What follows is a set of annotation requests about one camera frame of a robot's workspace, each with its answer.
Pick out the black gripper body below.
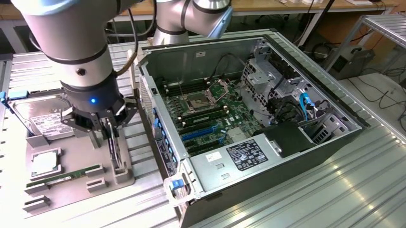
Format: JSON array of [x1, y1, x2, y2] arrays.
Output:
[[59, 70, 129, 130]]

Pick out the silver hard disk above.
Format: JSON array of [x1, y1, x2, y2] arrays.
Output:
[[6, 94, 78, 141]]

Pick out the beige strip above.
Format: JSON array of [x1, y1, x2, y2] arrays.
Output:
[[127, 48, 141, 97]]

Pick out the empty RAM slots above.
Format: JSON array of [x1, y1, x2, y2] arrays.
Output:
[[165, 81, 208, 97]]

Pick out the grey parts rack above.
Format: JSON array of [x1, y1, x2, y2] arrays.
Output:
[[23, 132, 138, 219]]

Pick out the silver CPU chip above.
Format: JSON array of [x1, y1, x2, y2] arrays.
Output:
[[30, 152, 65, 178]]

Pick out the CPU socket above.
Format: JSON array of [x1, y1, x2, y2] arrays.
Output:
[[185, 92, 212, 113]]

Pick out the blue disk connector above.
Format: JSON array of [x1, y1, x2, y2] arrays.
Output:
[[9, 89, 33, 101]]

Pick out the green RAM stick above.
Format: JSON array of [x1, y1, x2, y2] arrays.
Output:
[[26, 165, 102, 188]]

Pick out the blue expansion slot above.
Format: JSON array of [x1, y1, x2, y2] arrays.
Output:
[[181, 125, 217, 141]]

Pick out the installed RAM stick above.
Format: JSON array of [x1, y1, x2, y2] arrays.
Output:
[[181, 111, 230, 127]]

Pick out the black expansion slot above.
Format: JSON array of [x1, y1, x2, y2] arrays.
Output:
[[186, 139, 224, 153]]

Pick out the metal socket cover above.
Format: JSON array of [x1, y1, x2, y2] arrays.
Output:
[[205, 79, 232, 100]]

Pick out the green motherboard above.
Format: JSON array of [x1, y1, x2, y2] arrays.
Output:
[[161, 76, 266, 155]]

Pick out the blue case latch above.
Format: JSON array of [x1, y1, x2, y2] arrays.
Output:
[[170, 179, 186, 191]]

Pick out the grey power supply unit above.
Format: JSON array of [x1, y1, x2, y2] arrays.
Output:
[[190, 133, 284, 193]]

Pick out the metal disk bay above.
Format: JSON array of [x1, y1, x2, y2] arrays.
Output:
[[241, 58, 289, 124]]

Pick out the black fan shroud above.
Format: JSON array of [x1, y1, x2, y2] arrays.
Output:
[[262, 122, 318, 159]]

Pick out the open black PC case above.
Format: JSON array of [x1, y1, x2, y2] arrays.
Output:
[[133, 28, 372, 228]]

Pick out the wooden desk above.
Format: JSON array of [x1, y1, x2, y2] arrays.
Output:
[[0, 0, 406, 19]]

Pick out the black box device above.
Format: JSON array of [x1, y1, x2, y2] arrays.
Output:
[[326, 46, 376, 81]]

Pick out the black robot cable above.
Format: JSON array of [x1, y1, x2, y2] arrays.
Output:
[[107, 0, 159, 76]]

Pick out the black wire in case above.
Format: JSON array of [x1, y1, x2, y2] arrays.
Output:
[[214, 54, 248, 79]]

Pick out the blue wire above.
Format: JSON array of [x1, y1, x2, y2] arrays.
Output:
[[298, 92, 318, 122]]

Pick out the black floor cables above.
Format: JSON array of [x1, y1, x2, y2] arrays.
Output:
[[348, 67, 406, 117]]

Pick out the aluminium frame table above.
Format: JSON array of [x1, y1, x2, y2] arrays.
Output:
[[348, 15, 406, 73]]

